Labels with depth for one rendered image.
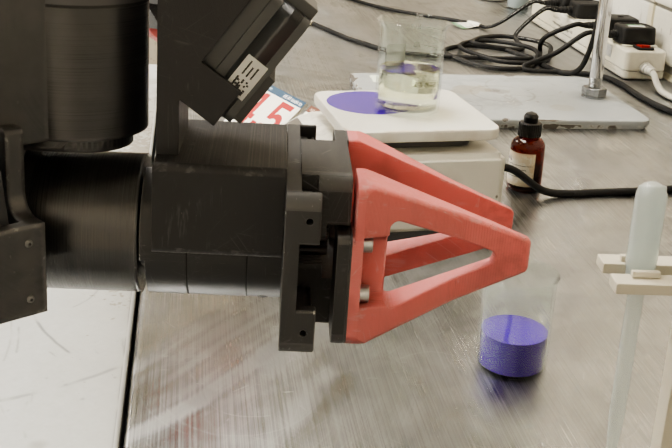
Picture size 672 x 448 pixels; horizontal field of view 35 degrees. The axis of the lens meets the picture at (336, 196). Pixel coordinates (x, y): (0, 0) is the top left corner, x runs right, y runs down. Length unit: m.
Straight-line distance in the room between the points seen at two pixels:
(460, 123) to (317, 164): 0.39
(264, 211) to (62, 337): 0.28
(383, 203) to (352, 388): 0.22
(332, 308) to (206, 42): 0.11
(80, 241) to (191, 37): 0.09
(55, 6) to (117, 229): 0.09
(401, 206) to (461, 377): 0.23
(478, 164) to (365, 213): 0.39
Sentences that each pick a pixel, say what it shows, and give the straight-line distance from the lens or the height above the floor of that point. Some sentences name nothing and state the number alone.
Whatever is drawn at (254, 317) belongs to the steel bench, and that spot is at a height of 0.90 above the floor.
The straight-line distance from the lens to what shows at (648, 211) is 0.45.
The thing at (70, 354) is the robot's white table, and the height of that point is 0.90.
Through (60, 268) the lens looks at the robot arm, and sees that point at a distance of 0.42.
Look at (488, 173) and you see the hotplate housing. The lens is 0.79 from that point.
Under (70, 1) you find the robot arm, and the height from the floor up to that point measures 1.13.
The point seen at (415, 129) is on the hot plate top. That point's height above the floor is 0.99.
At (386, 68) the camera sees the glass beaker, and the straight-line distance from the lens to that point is 0.79.
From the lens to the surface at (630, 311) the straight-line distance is 0.47.
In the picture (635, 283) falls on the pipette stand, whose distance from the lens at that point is 0.45.
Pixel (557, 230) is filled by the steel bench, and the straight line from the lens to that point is 0.85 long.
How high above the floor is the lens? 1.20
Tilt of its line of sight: 20 degrees down
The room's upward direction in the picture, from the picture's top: 3 degrees clockwise
